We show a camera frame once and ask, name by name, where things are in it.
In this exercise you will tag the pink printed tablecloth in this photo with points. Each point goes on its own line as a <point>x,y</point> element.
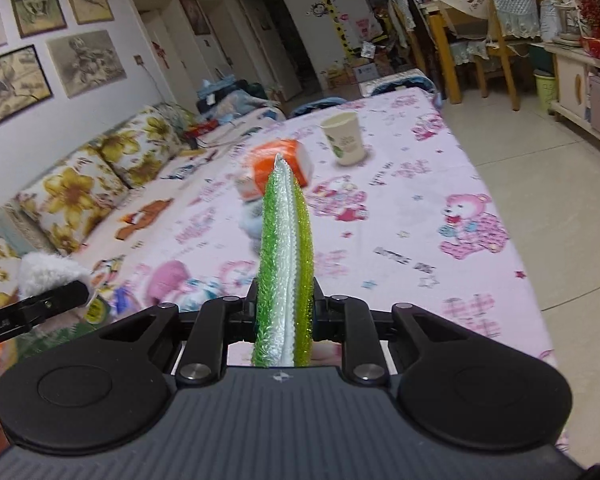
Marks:
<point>404,185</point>

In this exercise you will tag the sofa with cartoon cover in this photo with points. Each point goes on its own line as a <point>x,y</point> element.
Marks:
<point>180,180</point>

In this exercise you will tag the small dark wall picture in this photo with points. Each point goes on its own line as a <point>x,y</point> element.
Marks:
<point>195,16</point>

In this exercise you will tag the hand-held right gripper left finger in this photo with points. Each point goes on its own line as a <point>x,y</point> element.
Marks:
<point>247,310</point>

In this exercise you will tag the green bin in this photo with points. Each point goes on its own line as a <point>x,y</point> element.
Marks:
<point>544,92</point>

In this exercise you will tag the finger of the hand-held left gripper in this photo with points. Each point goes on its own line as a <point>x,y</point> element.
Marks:
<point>55,301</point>

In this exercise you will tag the giraffe height chart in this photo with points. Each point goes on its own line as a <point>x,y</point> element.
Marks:
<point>332,15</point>

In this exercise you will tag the paper cup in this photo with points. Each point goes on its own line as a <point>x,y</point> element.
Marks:
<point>345,140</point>

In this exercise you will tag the wooden chair with lace cover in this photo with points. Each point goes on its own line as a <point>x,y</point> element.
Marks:
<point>404,25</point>

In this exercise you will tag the green milk carton box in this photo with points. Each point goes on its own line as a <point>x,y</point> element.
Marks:
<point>45,340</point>

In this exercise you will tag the white cabinet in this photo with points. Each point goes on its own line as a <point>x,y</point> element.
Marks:
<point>574,85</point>

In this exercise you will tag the blue patterned stool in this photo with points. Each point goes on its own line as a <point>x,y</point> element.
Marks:
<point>397,82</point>

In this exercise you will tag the blue grey blanket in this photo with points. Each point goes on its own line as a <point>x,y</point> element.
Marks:
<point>255,105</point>

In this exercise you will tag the white fluffy plush toy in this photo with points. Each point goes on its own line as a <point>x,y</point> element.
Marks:
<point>50,272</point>

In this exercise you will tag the grey sketch wall picture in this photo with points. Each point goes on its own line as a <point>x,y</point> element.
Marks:
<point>87,62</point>

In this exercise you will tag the orange tissue pack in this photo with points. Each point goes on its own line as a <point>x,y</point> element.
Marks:
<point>260,157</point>

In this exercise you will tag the grey lace cover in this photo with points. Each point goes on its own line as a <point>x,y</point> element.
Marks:
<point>512,2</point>

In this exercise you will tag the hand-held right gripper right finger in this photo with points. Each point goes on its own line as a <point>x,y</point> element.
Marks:
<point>322,315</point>

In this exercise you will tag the green white sponge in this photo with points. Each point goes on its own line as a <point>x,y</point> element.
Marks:
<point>280,260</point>

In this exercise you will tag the black framed wall picture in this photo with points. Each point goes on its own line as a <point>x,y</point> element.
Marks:
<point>12,87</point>

